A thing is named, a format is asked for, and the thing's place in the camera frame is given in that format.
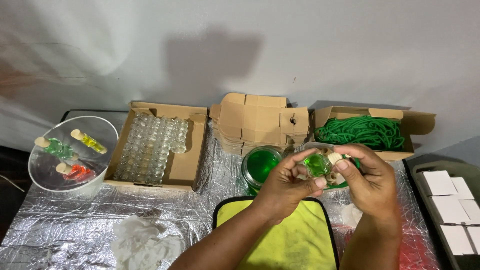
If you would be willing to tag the person's right hand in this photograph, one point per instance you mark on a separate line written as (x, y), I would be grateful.
(371, 183)

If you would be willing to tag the person's left hand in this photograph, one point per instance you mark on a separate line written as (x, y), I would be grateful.
(279, 191)

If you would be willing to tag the beige cork stopper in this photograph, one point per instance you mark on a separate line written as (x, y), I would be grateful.
(335, 158)

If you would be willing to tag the small green liquid glass bottle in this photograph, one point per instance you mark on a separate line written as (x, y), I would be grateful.
(317, 165)

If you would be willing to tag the glass jar of green liquid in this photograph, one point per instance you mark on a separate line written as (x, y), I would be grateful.
(260, 165)

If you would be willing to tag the small crumpled white tissue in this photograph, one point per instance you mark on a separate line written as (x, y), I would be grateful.
(350, 215)

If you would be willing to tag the dark green plastic tray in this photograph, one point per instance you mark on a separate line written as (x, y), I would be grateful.
(423, 195)

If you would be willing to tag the yellow cloth with black edge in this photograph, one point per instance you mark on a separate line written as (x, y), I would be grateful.
(292, 243)

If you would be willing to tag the clear plastic container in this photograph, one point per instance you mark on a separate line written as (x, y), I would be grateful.
(318, 144)

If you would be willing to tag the stack of flat cardboard cartons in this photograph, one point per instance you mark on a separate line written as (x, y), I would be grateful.
(255, 120)

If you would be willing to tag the cardboard box with flaps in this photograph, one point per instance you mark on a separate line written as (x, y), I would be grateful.
(416, 120)

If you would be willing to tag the rows of white small boxes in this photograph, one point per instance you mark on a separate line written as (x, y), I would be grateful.
(450, 210)

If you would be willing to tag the open cardboard box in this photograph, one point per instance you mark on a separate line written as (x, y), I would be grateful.
(183, 168)

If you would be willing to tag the rows of empty glass bottles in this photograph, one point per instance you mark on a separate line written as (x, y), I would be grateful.
(150, 146)

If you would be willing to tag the large crumpled white tissue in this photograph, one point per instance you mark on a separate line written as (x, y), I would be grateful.
(140, 242)

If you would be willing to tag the clear round plastic bowl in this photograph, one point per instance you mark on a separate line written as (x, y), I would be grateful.
(86, 176)

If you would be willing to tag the corked yellow liquid bottle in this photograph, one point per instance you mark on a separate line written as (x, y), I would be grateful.
(90, 141)

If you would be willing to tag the corked red liquid bottle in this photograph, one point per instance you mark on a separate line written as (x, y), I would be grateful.
(77, 173)

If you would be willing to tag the silver foil mat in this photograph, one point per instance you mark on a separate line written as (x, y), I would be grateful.
(75, 225)

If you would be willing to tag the corked green liquid bottle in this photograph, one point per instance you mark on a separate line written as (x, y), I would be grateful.
(56, 147)

